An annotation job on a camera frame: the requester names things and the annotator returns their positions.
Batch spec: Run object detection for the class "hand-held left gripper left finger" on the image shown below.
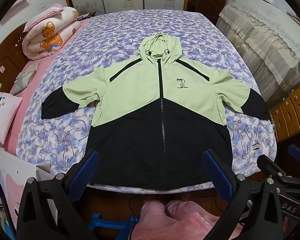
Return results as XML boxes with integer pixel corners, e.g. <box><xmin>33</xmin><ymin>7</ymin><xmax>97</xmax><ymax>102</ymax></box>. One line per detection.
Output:
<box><xmin>16</xmin><ymin>149</ymin><xmax>100</xmax><ymax>240</ymax></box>

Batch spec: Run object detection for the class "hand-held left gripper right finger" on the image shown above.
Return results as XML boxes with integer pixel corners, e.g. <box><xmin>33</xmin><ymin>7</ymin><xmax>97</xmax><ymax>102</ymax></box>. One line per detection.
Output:
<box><xmin>202</xmin><ymin>149</ymin><xmax>285</xmax><ymax>240</ymax></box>

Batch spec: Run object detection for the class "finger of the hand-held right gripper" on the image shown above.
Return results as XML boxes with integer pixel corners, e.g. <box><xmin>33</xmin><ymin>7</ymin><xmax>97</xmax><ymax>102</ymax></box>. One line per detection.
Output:
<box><xmin>288</xmin><ymin>144</ymin><xmax>300</xmax><ymax>162</ymax></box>
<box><xmin>257</xmin><ymin>154</ymin><xmax>287</xmax><ymax>178</ymax></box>

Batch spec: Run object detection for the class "green and black hooded jacket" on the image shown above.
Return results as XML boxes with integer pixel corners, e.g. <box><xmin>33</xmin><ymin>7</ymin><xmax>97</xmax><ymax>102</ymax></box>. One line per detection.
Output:
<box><xmin>41</xmin><ymin>34</ymin><xmax>270</xmax><ymax>192</ymax></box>

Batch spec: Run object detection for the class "wooden drawer cabinet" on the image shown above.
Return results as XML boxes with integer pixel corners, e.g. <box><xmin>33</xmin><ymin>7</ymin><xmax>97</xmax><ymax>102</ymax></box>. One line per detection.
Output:
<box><xmin>268</xmin><ymin>85</ymin><xmax>300</xmax><ymax>141</ymax></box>

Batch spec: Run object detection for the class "blue plastic stand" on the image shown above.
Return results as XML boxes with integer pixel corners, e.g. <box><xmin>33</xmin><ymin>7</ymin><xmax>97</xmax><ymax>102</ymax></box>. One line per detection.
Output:
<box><xmin>87</xmin><ymin>213</ymin><xmax>140</xmax><ymax>233</ymax></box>

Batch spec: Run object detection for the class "white and pink pillow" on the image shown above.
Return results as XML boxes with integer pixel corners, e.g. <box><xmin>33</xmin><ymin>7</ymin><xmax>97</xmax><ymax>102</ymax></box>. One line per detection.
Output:
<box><xmin>0</xmin><ymin>91</ymin><xmax>24</xmax><ymax>145</ymax></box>

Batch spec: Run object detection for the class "pink bed sheet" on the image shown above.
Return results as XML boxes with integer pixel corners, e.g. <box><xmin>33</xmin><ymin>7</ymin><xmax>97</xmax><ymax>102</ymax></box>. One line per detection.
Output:
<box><xmin>5</xmin><ymin>19</ymin><xmax>90</xmax><ymax>153</ymax></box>

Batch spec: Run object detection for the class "small grey cushion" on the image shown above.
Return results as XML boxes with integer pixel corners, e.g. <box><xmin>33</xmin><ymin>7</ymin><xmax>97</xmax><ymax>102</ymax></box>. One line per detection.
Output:
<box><xmin>10</xmin><ymin>62</ymin><xmax>40</xmax><ymax>96</ymax></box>

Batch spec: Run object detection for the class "lace covered furniture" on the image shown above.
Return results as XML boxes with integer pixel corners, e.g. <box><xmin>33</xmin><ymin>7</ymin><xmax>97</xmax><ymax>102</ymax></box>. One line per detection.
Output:
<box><xmin>216</xmin><ymin>0</ymin><xmax>300</xmax><ymax>106</ymax></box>

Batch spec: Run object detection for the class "purple floral blanket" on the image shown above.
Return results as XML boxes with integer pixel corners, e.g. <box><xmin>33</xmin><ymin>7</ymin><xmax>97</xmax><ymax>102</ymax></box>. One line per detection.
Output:
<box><xmin>16</xmin><ymin>10</ymin><xmax>277</xmax><ymax>196</ymax></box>

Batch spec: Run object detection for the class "wooden headboard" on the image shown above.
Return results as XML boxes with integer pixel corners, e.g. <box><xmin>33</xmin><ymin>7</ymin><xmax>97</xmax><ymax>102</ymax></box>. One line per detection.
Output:
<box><xmin>0</xmin><ymin>22</ymin><xmax>28</xmax><ymax>101</ymax></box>

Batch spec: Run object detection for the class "folded bear print quilt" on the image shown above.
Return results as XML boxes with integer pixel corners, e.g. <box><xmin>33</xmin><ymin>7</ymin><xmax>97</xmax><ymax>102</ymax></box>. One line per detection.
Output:
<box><xmin>22</xmin><ymin>3</ymin><xmax>82</xmax><ymax>61</ymax></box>

